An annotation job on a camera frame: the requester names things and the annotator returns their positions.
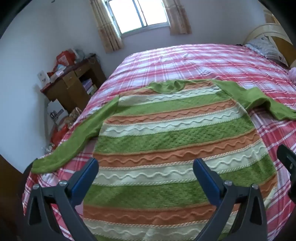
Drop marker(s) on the white card box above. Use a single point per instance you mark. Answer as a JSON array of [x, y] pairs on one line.
[[44, 77]]

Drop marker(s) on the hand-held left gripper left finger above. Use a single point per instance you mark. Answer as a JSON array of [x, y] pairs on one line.
[[89, 172]]

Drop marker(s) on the beige patterned curtain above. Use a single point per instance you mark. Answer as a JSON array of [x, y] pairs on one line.
[[179, 18], [107, 30]]

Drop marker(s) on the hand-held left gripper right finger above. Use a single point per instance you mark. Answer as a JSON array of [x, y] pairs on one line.
[[203, 172]]

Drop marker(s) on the floral pillow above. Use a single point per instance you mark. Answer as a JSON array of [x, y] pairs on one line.
[[266, 49]]

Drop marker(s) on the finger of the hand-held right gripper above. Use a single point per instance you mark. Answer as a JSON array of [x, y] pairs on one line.
[[285, 160]]

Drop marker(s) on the white printed carrier bag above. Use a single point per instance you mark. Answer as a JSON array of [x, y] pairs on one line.
[[55, 112]]

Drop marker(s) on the green orange striped knit sweater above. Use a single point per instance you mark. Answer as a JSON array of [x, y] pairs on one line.
[[175, 139]]

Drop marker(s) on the red plastic bag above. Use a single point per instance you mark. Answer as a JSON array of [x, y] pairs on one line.
[[59, 135]]

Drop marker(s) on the cream wooden headboard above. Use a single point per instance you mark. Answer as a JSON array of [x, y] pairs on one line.
[[281, 40]]

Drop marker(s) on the pink ruffled cloth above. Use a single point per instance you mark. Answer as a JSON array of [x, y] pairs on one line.
[[292, 75]]

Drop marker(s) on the red plaid bed blanket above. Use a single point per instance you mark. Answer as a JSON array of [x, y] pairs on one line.
[[161, 62]]

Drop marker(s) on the brown wooden desk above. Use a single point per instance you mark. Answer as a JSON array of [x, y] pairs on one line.
[[74, 90]]

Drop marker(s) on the window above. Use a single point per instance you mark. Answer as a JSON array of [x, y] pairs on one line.
[[129, 14]]

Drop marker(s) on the stack of books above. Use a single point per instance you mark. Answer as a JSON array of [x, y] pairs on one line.
[[89, 86]]

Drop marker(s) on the brown patterned bag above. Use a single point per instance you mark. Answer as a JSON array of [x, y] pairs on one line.
[[72, 117]]

